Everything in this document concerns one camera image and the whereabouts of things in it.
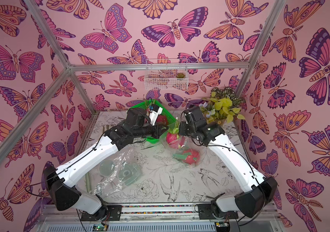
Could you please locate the metal base rail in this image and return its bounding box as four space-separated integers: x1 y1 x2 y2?
35 203 285 232

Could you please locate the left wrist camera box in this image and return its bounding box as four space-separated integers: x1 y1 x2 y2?
149 104 163 126

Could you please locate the small succulent in wire basket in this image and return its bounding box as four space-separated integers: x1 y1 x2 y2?
176 72 186 79

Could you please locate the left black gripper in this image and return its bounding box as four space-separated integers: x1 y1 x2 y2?
132 122 169 141

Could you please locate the clear green zip-top bag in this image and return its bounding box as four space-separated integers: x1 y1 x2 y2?
86 148 143 198

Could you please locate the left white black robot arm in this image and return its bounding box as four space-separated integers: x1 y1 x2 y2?
43 105 168 220

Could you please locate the pink dragon fruit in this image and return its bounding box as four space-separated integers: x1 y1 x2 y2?
156 115 169 126
166 121 184 149
173 148 200 165

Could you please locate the white wire wall basket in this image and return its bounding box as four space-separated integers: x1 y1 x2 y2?
143 58 189 91

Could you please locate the green plastic basket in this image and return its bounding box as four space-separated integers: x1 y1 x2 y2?
130 99 177 145

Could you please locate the potted plant in amber vase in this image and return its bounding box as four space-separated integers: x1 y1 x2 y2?
199 87 246 125

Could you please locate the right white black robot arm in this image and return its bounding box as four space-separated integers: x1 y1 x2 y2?
179 106 278 220

